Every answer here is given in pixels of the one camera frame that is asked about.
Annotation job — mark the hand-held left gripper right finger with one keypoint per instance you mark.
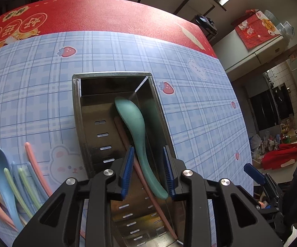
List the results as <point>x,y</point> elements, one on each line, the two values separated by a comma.
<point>168,177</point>

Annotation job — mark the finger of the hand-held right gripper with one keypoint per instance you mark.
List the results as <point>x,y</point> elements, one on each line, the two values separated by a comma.
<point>252,172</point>

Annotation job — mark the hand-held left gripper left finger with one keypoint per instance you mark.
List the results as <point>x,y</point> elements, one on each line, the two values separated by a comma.
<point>127,175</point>

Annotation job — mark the teal spoon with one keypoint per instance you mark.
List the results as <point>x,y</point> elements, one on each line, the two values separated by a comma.
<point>131,115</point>

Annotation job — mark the metal utensil box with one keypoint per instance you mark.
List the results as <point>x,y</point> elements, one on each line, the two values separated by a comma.
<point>96,113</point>

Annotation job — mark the red cloth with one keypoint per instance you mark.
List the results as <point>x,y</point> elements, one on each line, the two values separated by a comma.
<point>282,155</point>

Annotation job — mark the cluttered bottles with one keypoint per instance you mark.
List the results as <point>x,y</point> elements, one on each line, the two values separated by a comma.
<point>274,141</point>

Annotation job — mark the pink chopstick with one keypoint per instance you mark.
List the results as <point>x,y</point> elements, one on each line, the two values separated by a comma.
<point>121,132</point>
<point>33,163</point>

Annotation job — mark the green chopstick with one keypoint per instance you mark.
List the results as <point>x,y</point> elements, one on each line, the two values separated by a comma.
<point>26,185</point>
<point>14,187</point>

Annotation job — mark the white refrigerator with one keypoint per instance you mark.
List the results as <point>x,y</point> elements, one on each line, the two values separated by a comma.
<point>261,54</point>

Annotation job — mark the blue plaid table mat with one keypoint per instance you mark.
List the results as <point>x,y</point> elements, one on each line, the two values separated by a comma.
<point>35,95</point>

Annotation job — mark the blue spoon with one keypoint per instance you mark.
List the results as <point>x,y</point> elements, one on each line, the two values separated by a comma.
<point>0,164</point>

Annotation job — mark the red patterned box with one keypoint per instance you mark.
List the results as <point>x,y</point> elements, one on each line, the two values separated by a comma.
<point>256,28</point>

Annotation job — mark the clear plastic containers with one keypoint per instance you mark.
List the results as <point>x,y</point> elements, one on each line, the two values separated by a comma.
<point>285,25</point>

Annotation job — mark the black device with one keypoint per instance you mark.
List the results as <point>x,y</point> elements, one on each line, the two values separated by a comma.
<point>205,24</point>

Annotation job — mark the red printed tablecloth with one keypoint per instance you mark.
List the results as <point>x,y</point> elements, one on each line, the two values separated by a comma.
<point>99,12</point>

